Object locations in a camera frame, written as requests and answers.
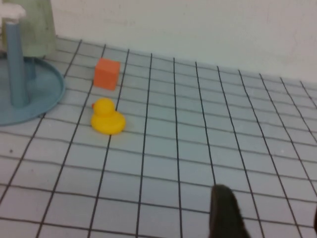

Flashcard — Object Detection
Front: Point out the yellow rubber duck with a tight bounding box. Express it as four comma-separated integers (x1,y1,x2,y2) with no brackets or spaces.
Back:
90,97,126,136

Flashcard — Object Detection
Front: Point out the green plastic cup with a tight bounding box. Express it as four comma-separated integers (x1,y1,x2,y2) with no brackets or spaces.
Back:
14,0,58,60

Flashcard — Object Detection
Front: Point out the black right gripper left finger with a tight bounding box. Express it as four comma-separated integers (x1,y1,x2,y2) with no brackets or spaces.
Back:
209,184,251,238

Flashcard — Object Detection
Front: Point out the blue cup stand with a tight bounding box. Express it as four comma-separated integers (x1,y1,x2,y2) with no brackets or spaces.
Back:
0,3,66,127

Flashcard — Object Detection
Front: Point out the orange cube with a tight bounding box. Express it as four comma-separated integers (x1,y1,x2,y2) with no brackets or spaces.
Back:
93,58,121,91

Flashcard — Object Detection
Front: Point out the white grid tablecloth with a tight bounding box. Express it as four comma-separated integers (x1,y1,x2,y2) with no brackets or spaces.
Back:
0,36,317,238

